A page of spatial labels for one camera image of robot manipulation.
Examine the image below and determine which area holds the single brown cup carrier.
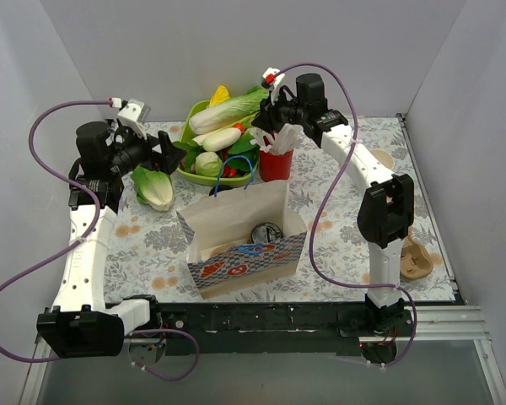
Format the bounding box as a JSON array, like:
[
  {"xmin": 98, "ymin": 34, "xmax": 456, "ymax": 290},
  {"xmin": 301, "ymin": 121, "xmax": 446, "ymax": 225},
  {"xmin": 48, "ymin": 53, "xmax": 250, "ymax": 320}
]
[{"xmin": 200, "ymin": 242, "xmax": 240, "ymax": 261}]

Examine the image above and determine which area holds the stack of white paper cups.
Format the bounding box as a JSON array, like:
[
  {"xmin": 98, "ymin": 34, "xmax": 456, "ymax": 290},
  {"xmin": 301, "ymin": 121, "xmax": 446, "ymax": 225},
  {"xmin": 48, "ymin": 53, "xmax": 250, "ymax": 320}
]
[{"xmin": 370, "ymin": 148, "xmax": 395, "ymax": 170}]

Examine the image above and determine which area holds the patterned paper takeout bag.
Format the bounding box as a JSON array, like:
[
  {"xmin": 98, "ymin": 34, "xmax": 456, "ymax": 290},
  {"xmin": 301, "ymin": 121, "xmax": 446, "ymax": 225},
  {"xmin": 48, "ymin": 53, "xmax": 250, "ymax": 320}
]
[{"xmin": 177, "ymin": 180, "xmax": 307, "ymax": 300}]

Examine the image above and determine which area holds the black plastic cup lid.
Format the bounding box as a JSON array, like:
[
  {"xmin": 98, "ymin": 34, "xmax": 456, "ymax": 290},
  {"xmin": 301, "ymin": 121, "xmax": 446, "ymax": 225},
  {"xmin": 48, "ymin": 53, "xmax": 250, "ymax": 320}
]
[{"xmin": 250, "ymin": 222, "xmax": 283, "ymax": 244}]

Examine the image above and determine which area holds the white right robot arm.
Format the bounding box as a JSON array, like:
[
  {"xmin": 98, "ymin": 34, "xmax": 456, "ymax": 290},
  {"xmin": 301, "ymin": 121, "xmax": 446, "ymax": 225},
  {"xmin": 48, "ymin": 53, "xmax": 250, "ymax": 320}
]
[{"xmin": 253, "ymin": 67, "xmax": 414, "ymax": 336}]

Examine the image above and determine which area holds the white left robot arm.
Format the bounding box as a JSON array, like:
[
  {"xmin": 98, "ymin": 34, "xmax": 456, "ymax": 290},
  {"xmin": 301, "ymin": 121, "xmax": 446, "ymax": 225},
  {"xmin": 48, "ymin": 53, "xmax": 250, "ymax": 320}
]
[{"xmin": 36, "ymin": 121, "xmax": 186, "ymax": 359}]

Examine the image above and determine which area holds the white wrapped straw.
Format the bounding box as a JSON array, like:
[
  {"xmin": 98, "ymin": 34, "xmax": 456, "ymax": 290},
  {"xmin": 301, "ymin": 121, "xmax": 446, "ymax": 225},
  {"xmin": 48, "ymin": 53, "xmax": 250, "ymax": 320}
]
[{"xmin": 247, "ymin": 123, "xmax": 304, "ymax": 156}]

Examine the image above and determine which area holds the green vegetable basket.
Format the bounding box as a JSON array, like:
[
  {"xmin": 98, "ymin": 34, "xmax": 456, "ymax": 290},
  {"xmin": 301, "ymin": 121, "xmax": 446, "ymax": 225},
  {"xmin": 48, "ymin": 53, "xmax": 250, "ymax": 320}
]
[{"xmin": 176, "ymin": 95, "xmax": 260, "ymax": 187}]

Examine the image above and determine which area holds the toy bok choy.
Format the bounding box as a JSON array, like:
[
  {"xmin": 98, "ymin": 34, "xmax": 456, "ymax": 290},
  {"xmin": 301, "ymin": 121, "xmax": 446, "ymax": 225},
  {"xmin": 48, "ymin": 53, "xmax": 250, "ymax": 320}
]
[{"xmin": 131, "ymin": 166, "xmax": 174, "ymax": 212}]

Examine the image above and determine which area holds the toy round green cabbage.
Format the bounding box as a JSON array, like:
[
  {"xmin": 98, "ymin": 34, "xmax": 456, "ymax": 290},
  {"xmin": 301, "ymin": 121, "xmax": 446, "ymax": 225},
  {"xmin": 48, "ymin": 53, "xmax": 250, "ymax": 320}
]
[{"xmin": 195, "ymin": 152, "xmax": 223, "ymax": 177}]

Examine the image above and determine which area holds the toy napa cabbage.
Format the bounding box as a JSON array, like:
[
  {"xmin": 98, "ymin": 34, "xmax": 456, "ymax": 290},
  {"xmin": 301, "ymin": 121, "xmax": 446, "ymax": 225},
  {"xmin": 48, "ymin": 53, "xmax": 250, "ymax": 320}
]
[{"xmin": 189, "ymin": 87, "xmax": 269, "ymax": 135}]

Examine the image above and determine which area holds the toy white radish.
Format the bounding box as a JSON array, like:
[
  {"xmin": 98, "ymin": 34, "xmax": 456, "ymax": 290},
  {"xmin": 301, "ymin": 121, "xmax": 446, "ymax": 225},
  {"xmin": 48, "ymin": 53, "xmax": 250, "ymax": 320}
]
[{"xmin": 202, "ymin": 127, "xmax": 242, "ymax": 152}]

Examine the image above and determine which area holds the stack of black lids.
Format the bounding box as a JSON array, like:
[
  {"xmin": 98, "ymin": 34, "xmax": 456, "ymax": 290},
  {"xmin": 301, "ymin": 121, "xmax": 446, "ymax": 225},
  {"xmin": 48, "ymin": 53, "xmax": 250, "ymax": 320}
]
[{"xmin": 208, "ymin": 185, "xmax": 232, "ymax": 197}]

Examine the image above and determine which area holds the red straw holder cup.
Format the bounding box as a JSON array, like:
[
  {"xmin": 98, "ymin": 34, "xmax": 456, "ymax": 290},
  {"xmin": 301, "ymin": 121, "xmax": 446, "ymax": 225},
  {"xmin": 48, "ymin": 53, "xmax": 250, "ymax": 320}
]
[{"xmin": 260, "ymin": 149, "xmax": 293, "ymax": 182}]

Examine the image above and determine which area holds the toy yellow corn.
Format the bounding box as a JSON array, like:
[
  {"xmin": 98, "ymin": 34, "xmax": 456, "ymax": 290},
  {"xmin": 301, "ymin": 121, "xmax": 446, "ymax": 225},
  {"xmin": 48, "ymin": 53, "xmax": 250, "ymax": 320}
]
[{"xmin": 208, "ymin": 85, "xmax": 230, "ymax": 107}]

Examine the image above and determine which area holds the floral table mat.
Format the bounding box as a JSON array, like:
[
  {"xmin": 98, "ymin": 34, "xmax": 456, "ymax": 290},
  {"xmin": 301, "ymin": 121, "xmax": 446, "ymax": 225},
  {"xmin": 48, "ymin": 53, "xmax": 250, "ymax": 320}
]
[{"xmin": 96, "ymin": 116, "xmax": 456, "ymax": 305}]

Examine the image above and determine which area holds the brown cardboard cup carrier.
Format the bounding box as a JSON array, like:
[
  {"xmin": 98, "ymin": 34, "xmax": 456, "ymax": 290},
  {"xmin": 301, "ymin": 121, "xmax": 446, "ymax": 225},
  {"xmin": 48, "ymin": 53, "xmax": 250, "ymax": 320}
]
[{"xmin": 400, "ymin": 236, "xmax": 433, "ymax": 281}]

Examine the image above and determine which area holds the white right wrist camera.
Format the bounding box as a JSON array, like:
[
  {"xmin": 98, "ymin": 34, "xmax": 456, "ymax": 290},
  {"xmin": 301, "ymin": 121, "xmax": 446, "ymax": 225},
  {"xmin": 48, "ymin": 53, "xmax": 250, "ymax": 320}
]
[{"xmin": 261, "ymin": 67, "xmax": 285, "ymax": 105}]

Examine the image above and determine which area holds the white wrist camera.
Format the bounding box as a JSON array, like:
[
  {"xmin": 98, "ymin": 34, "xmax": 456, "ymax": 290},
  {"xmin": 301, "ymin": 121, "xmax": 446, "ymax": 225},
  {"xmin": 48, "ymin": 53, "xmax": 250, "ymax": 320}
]
[
  {"xmin": 261, "ymin": 67, "xmax": 285, "ymax": 105},
  {"xmin": 109, "ymin": 97, "xmax": 150, "ymax": 140}
]

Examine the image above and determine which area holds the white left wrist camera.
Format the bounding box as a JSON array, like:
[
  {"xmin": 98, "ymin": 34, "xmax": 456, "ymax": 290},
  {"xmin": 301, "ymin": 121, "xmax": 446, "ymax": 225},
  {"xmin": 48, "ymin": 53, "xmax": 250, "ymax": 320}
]
[{"xmin": 109, "ymin": 97, "xmax": 150, "ymax": 140}]

